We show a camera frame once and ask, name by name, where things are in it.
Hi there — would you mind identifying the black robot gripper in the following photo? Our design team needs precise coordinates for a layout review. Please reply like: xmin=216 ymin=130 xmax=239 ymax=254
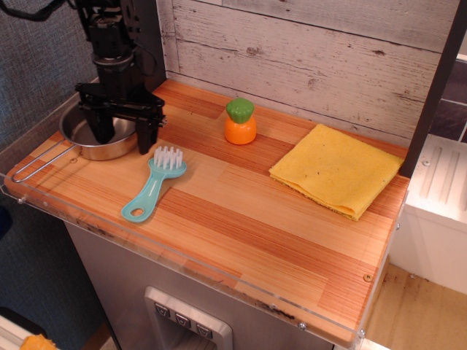
xmin=75 ymin=54 xmax=166 ymax=155

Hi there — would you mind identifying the silver pot with wire handle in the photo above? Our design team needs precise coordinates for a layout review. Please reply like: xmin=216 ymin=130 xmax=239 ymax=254
xmin=11 ymin=106 xmax=137 ymax=183

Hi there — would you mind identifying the yellow folded rag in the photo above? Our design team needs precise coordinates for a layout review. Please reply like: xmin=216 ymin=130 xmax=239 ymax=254
xmin=269 ymin=124 xmax=403 ymax=221

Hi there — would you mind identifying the teal dish brush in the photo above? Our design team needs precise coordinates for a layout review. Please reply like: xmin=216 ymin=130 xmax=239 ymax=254
xmin=121 ymin=146 xmax=187 ymax=223

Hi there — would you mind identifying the orange toy carrot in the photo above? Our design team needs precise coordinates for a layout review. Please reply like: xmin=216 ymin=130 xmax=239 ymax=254
xmin=224 ymin=98 xmax=257 ymax=145

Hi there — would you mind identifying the grey toy fridge cabinet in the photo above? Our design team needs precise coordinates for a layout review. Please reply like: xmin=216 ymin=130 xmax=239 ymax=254
xmin=64 ymin=222 xmax=336 ymax=350

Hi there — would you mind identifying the silver dispenser panel with buttons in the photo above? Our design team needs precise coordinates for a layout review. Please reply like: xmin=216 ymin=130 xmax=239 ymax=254
xmin=144 ymin=286 xmax=234 ymax=349

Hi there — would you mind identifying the white toy sink unit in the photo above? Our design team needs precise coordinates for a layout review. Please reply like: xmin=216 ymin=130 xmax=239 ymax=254
xmin=389 ymin=135 xmax=466 ymax=293

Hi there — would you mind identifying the dark left frame post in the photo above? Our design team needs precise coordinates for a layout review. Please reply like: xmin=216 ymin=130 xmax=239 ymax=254
xmin=133 ymin=0 xmax=166 ymax=93

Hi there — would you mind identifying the dark frame post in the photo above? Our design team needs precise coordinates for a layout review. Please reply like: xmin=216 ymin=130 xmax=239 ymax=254
xmin=133 ymin=0 xmax=166 ymax=93
xmin=399 ymin=0 xmax=466 ymax=178

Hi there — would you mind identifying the dark right frame post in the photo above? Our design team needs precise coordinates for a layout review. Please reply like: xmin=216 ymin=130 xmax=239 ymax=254
xmin=399 ymin=0 xmax=466 ymax=178

